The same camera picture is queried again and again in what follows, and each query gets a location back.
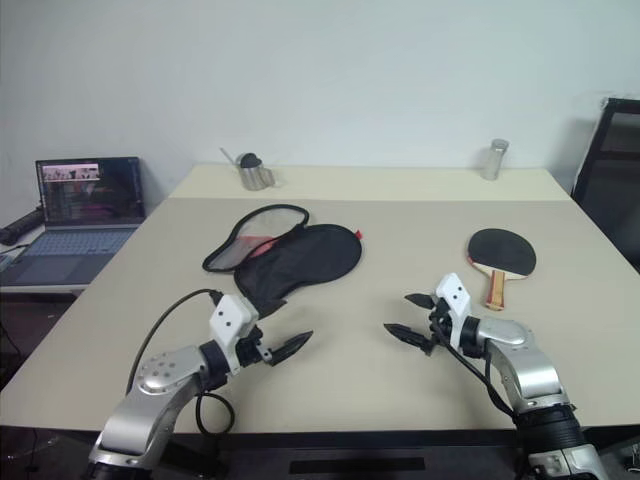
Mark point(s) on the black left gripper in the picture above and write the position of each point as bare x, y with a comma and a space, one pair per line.
247, 351

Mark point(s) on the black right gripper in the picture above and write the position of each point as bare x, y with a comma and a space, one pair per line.
439, 322

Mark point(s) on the black paddle case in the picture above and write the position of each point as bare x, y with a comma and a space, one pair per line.
300, 260

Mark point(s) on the black table tennis paddle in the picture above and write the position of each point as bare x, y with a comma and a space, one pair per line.
500, 250

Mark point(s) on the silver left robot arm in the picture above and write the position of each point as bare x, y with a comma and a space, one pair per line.
160, 375

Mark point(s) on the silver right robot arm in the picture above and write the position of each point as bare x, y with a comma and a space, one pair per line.
530, 370

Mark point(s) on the steel cup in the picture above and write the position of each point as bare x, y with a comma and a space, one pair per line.
257, 177

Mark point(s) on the clear glass jar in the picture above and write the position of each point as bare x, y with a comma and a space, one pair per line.
494, 162

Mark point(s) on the black lump in cup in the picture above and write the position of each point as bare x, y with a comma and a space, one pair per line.
250, 160

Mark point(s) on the thin metal straw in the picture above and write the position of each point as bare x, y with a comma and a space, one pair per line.
227, 155

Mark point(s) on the black mesh chair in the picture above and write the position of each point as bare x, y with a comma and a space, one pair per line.
615, 185

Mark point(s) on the open laptop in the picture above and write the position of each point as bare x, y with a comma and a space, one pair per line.
90, 192

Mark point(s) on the black cylinder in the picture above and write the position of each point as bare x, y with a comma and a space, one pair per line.
20, 227

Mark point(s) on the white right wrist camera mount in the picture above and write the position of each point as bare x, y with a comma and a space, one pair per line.
452, 295

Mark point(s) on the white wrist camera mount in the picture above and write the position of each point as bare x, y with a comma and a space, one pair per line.
230, 315
452, 295

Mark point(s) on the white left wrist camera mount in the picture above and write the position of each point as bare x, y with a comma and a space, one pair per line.
230, 315

